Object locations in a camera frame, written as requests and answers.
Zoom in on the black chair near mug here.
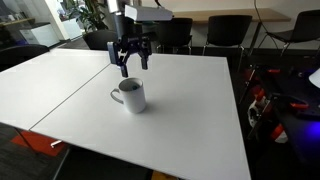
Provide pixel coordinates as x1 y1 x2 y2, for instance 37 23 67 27
0 44 50 72

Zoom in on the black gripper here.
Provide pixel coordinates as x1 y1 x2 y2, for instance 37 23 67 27
117 33 152 78

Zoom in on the potted green plant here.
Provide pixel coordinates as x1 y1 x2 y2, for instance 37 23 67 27
63 0 108 33

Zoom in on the black chair back middle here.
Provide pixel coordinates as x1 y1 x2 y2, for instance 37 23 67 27
202 15 252 70

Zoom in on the white cabinet in office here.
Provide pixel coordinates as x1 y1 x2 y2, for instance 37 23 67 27
20 23 60 47

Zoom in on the black chair back left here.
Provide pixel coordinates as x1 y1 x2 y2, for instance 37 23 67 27
156 18 193 53

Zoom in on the black chair back right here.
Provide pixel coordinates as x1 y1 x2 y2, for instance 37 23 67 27
260 9 320 55

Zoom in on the white ceramic mug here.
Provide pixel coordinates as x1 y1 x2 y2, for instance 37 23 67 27
110 78 146 114

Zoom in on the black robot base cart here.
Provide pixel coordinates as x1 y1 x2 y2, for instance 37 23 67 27
247 66 320 180

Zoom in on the wooden background table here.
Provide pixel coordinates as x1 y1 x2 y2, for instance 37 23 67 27
171 7 292 25

